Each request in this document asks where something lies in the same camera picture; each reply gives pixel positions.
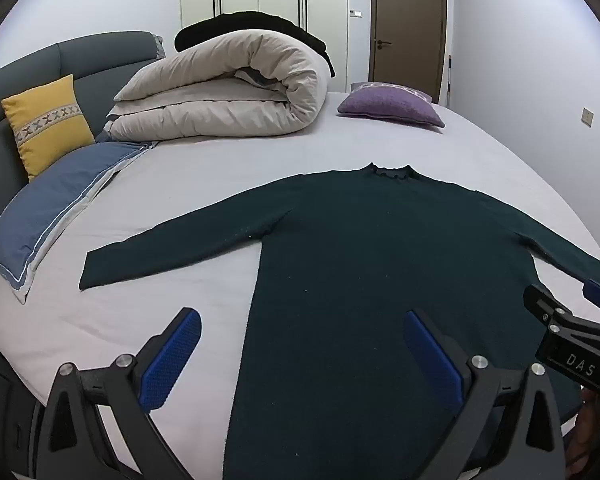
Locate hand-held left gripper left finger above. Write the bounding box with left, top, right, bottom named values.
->
left=30, top=306, right=203, bottom=480

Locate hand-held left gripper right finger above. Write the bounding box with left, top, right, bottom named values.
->
left=403, top=309, right=567, bottom=480

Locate dark green sweater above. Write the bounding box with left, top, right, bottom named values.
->
left=78, top=162, right=600, bottom=480

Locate person's right hand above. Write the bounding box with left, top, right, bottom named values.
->
left=574, top=387, right=600, bottom=467

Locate dark bed base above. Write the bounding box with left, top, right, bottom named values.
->
left=0, top=327, right=48, bottom=480

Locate blue pillow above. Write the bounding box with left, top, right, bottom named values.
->
left=0, top=140, right=162, bottom=307

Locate purple cushion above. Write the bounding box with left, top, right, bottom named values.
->
left=336, top=81, right=446, bottom=129

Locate yellow cushion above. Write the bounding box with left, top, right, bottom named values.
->
left=0, top=74, right=97, bottom=184

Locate beige folded duvet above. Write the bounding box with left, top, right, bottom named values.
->
left=103, top=28, right=330, bottom=145

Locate grey-blue padded headboard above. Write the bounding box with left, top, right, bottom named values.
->
left=0, top=30, right=167, bottom=273

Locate brown door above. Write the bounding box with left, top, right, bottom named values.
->
left=368, top=0, right=449, bottom=107

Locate black cloth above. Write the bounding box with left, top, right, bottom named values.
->
left=173, top=10, right=337, bottom=79

